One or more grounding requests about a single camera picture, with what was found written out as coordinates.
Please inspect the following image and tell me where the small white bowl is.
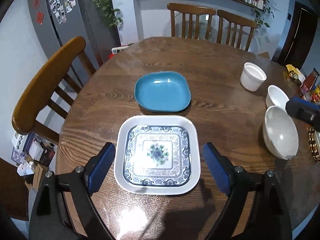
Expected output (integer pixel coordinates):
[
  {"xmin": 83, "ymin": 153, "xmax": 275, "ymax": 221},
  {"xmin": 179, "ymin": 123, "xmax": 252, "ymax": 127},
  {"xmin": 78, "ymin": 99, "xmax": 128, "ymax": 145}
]
[{"xmin": 265, "ymin": 85, "xmax": 289, "ymax": 111}]

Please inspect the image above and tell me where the large grey-white bowl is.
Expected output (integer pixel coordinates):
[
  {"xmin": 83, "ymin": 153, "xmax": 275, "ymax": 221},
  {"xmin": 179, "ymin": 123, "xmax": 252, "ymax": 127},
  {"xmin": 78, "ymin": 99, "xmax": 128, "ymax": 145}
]
[{"xmin": 262, "ymin": 105, "xmax": 299, "ymax": 160}]

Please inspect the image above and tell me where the white ramekin cup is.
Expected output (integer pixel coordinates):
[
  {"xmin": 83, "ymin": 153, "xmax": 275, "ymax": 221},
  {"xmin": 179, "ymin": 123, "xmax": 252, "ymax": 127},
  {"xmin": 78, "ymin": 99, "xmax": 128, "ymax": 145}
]
[{"xmin": 240, "ymin": 62, "xmax": 267, "ymax": 92}]

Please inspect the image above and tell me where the blue patterned square plate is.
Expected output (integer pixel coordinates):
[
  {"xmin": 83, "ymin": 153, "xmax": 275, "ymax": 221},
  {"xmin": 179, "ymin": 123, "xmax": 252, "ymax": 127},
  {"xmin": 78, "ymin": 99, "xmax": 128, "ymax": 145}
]
[{"xmin": 114, "ymin": 115, "xmax": 201, "ymax": 196}]

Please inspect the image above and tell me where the yellow snack bag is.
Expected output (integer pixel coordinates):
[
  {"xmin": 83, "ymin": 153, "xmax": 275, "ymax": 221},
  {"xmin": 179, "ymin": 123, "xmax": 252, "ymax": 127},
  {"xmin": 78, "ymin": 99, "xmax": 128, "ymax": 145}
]
[{"xmin": 286, "ymin": 64, "xmax": 305, "ymax": 85}]

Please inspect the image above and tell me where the dark wooden door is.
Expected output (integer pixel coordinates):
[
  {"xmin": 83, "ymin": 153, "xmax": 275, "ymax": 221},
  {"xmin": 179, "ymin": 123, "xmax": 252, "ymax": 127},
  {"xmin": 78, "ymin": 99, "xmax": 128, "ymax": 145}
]
[{"xmin": 272, "ymin": 2, "xmax": 318, "ymax": 69}]

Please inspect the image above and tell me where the right green vine plant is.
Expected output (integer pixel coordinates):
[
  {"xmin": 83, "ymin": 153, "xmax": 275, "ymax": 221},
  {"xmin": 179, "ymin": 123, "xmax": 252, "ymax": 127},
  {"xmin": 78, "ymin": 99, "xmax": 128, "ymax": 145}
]
[{"xmin": 254, "ymin": 0, "xmax": 274, "ymax": 28}]

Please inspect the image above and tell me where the wooden chair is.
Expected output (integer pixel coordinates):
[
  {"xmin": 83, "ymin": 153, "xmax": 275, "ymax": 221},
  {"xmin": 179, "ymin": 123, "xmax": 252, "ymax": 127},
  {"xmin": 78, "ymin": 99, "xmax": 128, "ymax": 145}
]
[
  {"xmin": 167, "ymin": 3, "xmax": 216, "ymax": 40},
  {"xmin": 216, "ymin": 10, "xmax": 258, "ymax": 51},
  {"xmin": 11, "ymin": 36, "xmax": 96, "ymax": 145}
]

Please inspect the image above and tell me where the back right wooden chair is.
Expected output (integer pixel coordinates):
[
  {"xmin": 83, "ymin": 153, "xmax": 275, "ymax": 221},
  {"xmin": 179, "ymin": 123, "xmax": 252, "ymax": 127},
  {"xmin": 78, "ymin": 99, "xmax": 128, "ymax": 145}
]
[{"xmin": 216, "ymin": 10, "xmax": 258, "ymax": 51}]

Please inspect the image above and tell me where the back left wooden chair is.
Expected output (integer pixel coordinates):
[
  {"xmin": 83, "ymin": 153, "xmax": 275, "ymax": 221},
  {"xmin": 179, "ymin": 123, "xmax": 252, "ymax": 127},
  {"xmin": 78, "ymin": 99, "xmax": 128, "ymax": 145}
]
[{"xmin": 167, "ymin": 3, "xmax": 216, "ymax": 40}]

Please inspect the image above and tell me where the grey refrigerator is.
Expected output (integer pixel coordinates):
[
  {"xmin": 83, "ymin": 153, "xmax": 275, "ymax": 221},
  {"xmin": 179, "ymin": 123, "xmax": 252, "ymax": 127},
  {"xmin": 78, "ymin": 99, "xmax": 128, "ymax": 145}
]
[{"xmin": 27, "ymin": 0, "xmax": 120, "ymax": 69}]

